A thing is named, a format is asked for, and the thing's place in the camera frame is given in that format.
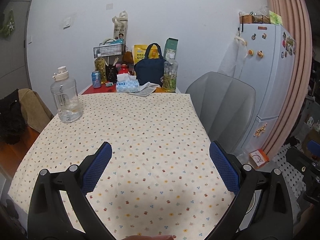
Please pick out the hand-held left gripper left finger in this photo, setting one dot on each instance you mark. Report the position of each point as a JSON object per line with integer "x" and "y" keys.
{"x": 96, "y": 167}

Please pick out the orange white box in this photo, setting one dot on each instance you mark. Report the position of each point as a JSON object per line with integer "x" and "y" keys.
{"x": 258, "y": 158}

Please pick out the navy lunch bag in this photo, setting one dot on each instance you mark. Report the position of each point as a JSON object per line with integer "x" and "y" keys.
{"x": 150, "y": 70}

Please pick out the brown plush toy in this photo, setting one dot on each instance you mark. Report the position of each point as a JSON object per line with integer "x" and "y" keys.
{"x": 128, "y": 57}

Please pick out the yellow black fridge magnet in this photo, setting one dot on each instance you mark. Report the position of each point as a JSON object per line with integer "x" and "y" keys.
{"x": 260, "y": 54}

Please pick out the small dark sachet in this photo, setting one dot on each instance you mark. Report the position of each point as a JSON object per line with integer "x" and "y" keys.
{"x": 108, "y": 84}

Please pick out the white hanging cloth bag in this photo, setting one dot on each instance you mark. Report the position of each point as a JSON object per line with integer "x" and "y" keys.
{"x": 235, "y": 60}

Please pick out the blue drink can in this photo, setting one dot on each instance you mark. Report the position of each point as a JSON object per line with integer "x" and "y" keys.
{"x": 96, "y": 80}

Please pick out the black pen holder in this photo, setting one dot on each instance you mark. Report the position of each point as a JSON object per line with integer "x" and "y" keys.
{"x": 111, "y": 73}

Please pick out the red bottle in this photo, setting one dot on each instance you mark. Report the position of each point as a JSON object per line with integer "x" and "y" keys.
{"x": 123, "y": 70}

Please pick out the group of colourful fridge magnets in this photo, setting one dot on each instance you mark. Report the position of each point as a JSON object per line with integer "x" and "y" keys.
{"x": 288, "y": 45}

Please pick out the yellow snack bag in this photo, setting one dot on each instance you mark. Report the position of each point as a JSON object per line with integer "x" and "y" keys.
{"x": 138, "y": 53}

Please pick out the grey chair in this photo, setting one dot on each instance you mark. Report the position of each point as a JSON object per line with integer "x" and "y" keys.
{"x": 222, "y": 100}

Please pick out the yellow cluster fridge magnet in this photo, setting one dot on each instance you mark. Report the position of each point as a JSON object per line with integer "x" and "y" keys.
{"x": 260, "y": 130}

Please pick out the chair with beige cloth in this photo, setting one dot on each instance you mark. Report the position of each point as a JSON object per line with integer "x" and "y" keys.
{"x": 35, "y": 107}

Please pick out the large yellow tea bottle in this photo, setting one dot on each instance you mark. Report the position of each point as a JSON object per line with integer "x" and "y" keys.
{"x": 170, "y": 77}

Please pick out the grey white cloth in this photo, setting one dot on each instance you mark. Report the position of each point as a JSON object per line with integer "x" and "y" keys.
{"x": 147, "y": 88}

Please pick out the green card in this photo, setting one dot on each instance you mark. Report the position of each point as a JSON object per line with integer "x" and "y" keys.
{"x": 275, "y": 18}

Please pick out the white light switch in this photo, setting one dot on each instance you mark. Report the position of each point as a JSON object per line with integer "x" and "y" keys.
{"x": 66, "y": 22}

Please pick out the green box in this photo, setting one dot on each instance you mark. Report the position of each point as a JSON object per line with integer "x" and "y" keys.
{"x": 171, "y": 46}

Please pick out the person's right forearm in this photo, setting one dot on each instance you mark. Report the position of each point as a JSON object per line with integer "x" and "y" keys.
{"x": 311, "y": 217}

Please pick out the blue tissue box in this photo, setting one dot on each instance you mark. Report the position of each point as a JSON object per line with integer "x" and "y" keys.
{"x": 126, "y": 86}

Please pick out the grey door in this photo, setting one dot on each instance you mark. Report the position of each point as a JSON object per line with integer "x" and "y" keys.
{"x": 17, "y": 62}

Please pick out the orange round fridge magnet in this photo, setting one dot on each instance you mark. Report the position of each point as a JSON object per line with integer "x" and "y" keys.
{"x": 250, "y": 52}

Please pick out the slim yellow tea bottle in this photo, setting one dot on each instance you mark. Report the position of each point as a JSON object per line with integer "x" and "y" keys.
{"x": 100, "y": 66}

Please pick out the clear plastic bag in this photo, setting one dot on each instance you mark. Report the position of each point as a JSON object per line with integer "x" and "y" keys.
{"x": 243, "y": 157}

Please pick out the bicycle fridge magnet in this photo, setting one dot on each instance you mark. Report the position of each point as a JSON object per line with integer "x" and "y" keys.
{"x": 254, "y": 36}

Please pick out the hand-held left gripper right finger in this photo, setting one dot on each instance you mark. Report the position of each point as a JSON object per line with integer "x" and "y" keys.
{"x": 225, "y": 167}

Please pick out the large clear water jug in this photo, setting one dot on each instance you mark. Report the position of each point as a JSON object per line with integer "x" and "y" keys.
{"x": 66, "y": 97}

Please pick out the pink curtain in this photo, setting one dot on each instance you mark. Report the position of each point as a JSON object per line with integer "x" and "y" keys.
{"x": 300, "y": 80}

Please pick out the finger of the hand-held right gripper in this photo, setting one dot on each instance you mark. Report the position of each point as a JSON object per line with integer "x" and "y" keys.
{"x": 296, "y": 157}
{"x": 313, "y": 146}

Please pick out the white refrigerator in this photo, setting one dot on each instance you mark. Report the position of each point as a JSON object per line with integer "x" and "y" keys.
{"x": 267, "y": 80}

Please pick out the green hanging plush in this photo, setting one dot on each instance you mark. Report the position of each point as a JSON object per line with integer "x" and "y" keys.
{"x": 8, "y": 25}

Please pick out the brown wicker basket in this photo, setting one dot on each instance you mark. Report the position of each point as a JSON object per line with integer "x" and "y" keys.
{"x": 246, "y": 18}

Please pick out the white paper bag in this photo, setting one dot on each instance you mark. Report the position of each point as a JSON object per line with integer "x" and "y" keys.
{"x": 120, "y": 30}

